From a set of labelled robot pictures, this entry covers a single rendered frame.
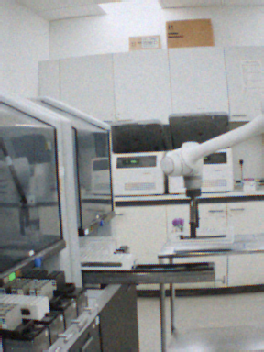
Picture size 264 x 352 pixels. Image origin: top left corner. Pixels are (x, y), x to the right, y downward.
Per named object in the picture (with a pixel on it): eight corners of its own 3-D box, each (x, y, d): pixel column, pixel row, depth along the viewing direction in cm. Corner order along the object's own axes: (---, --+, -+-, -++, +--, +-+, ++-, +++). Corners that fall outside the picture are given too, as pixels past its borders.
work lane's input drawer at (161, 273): (53, 288, 223) (51, 268, 223) (62, 280, 237) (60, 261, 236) (225, 286, 210) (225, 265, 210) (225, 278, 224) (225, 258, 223)
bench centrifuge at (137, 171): (98, 198, 462) (93, 122, 458) (115, 192, 522) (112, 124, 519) (163, 195, 450) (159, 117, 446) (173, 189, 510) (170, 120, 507)
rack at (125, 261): (60, 272, 224) (60, 258, 224) (68, 267, 234) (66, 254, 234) (129, 272, 219) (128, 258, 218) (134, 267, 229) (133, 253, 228)
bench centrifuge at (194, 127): (168, 195, 450) (163, 112, 446) (175, 189, 511) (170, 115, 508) (234, 192, 440) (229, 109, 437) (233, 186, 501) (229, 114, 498)
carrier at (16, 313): (16, 321, 149) (14, 302, 148) (22, 322, 148) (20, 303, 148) (2, 333, 137) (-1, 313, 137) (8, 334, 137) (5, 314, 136)
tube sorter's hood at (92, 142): (-23, 236, 228) (-31, 95, 225) (24, 218, 288) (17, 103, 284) (84, 236, 219) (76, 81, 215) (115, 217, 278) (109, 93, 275)
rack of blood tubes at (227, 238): (170, 245, 249) (170, 232, 249) (173, 241, 259) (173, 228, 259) (233, 243, 242) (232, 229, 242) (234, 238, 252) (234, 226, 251)
